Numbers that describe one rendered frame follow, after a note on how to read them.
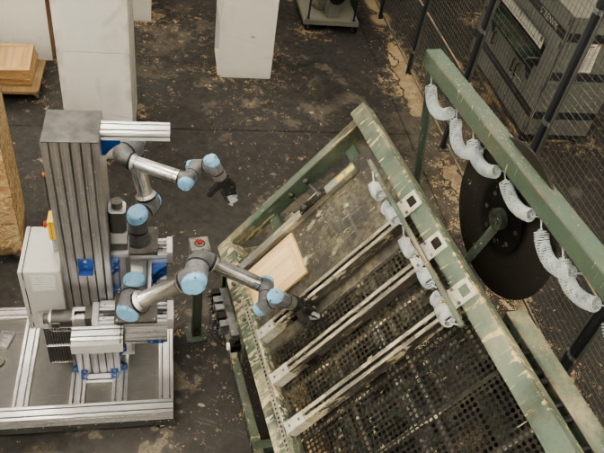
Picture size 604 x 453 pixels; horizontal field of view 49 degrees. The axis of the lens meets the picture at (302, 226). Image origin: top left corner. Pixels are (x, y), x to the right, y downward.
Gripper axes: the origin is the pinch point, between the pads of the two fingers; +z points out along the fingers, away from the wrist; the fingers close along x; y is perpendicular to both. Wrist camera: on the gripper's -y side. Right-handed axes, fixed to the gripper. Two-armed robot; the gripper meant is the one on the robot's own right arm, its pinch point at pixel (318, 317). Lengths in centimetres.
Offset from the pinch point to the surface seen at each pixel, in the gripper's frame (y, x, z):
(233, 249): 81, 40, -2
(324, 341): -17.6, -1.1, -4.9
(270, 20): 416, -10, 100
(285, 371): -17.7, 26.7, -4.7
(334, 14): 523, -43, 221
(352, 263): 10.9, -32.4, -4.1
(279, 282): 37.4, 16.5, 1.0
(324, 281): 14.4, -12.5, -3.1
